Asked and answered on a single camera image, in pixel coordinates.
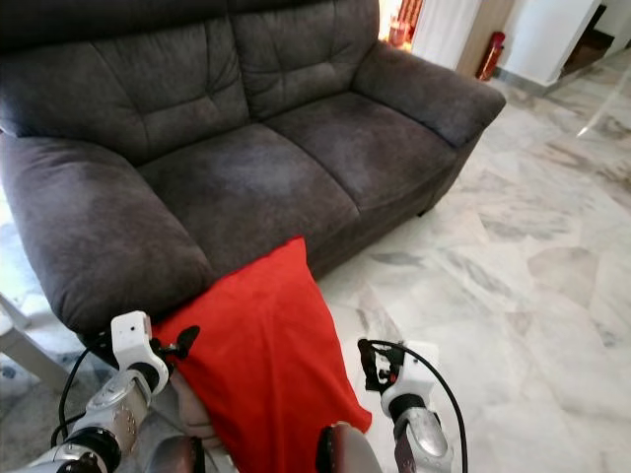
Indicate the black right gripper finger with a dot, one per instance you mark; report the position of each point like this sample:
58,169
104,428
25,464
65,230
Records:
372,367

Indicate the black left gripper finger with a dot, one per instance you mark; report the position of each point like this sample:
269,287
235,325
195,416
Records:
189,338

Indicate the red pillow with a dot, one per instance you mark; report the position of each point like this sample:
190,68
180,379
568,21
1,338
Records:
256,360

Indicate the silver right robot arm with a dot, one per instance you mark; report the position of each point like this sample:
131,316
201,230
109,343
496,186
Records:
424,434

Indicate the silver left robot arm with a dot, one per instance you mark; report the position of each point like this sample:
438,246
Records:
113,414

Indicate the dark grey fabric sofa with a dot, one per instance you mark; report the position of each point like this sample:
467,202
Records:
237,168

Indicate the robot left leg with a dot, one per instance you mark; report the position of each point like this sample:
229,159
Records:
177,456

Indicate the white side table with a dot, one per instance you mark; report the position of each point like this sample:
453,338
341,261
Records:
25,350

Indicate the red cylindrical canister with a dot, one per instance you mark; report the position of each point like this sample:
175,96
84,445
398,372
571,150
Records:
491,56

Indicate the glowing red altar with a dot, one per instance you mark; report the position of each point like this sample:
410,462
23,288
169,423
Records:
399,22

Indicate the white door panel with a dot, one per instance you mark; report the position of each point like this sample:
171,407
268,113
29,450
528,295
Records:
444,28

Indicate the light wooden door panel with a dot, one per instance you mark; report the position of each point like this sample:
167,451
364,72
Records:
483,20

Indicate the dark wooden staircase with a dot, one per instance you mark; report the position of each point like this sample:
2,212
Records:
590,51

